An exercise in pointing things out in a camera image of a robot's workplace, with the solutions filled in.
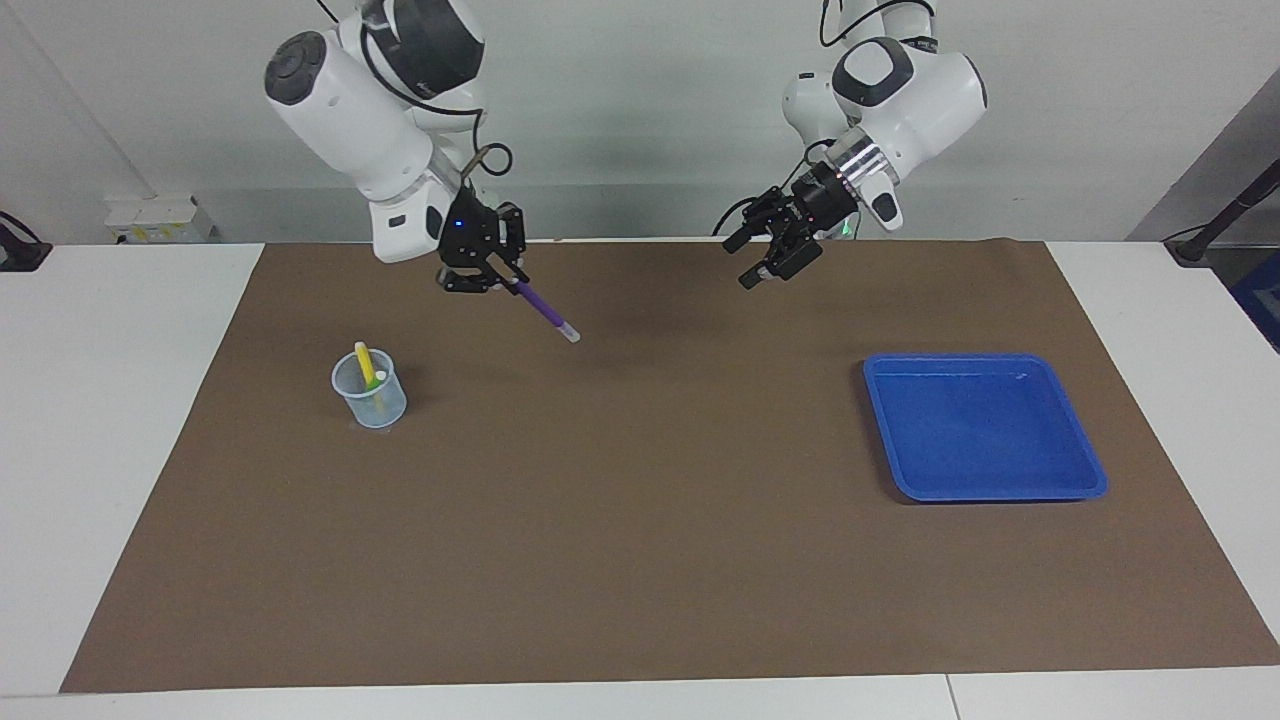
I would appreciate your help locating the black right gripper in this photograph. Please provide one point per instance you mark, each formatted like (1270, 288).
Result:
(468, 235)

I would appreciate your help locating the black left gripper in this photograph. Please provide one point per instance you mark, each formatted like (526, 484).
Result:
(825, 200)

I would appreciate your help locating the purple pen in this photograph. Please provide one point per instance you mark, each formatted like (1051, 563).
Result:
(545, 312)

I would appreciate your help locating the yellow pen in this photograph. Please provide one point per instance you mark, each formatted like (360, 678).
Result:
(365, 365)

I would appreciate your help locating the green pen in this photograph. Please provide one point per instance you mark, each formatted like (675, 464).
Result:
(381, 385)

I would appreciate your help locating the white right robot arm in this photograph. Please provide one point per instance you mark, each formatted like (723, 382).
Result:
(350, 110)

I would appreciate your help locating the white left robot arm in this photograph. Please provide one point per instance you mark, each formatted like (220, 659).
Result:
(920, 90)

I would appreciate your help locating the blue plastic tray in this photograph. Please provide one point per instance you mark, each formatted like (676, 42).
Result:
(985, 430)

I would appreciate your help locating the translucent plastic cup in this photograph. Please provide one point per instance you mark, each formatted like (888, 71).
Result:
(372, 408)

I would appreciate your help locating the brown table mat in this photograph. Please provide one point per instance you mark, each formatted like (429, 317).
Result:
(640, 500)

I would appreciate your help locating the white power socket box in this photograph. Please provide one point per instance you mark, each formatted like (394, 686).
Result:
(160, 220)

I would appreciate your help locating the black pole stand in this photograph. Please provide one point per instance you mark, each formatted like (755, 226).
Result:
(1225, 215)

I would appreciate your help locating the black table clamp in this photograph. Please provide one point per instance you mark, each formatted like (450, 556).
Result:
(22, 255)

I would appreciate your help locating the blue box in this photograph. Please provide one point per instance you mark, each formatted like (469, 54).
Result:
(1262, 300)

